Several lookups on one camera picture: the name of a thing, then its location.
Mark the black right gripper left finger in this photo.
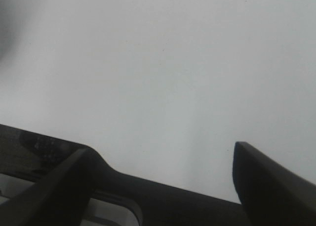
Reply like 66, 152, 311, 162
0, 149, 97, 226

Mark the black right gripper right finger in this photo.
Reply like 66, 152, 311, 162
233, 142, 316, 226

